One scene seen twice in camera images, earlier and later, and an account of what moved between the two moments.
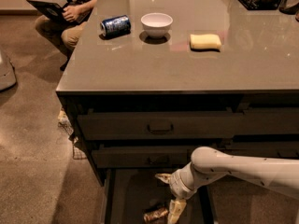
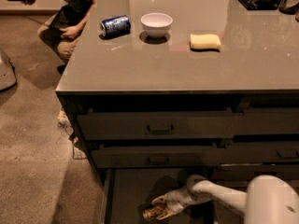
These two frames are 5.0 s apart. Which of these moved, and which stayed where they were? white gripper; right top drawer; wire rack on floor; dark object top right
Moved: white gripper
Stayed: wire rack on floor; right top drawer; dark object top right
